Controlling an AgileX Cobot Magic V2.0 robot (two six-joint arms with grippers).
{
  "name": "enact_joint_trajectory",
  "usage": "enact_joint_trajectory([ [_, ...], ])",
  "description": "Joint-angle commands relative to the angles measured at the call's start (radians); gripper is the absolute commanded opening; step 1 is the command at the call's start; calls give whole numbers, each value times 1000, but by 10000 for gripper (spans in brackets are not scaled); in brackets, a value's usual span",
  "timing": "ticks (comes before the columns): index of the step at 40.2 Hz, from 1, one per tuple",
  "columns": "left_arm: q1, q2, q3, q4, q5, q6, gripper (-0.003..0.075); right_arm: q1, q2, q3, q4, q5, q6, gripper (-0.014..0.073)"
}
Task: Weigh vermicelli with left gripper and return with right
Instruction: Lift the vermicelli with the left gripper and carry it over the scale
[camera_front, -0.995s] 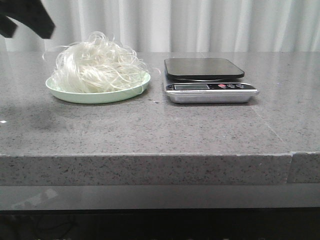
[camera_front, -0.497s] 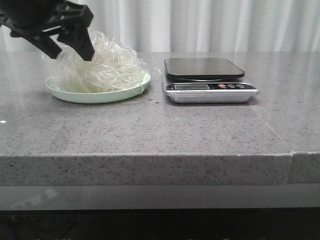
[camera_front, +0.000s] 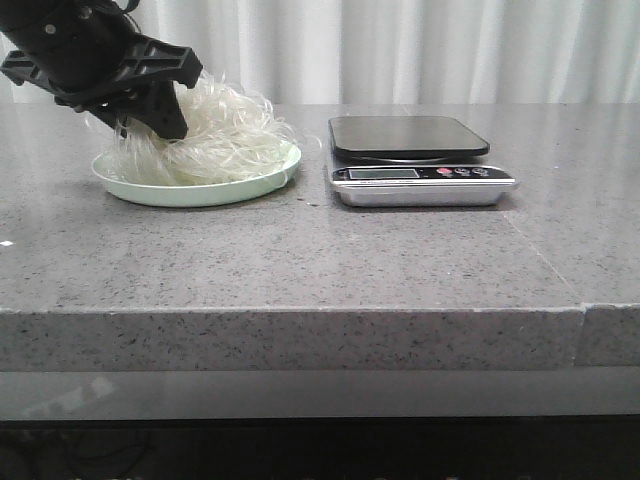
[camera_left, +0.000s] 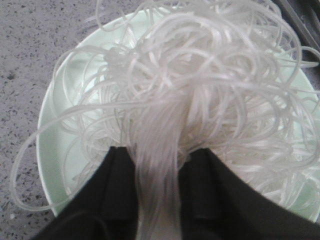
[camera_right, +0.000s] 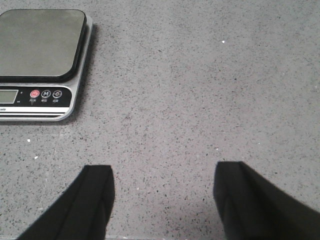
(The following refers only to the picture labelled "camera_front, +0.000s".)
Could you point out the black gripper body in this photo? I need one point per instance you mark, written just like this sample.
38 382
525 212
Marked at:
90 54

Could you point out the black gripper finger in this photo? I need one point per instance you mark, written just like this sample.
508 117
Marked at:
162 112
112 114

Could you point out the white vermicelli noodle bundle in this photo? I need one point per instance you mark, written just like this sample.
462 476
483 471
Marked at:
232 136

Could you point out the light green round plate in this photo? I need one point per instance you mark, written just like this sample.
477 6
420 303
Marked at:
201 195

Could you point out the white pleated curtain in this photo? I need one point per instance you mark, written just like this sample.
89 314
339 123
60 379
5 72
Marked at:
411 52

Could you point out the black silver kitchen scale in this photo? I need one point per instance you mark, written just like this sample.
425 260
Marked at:
411 161

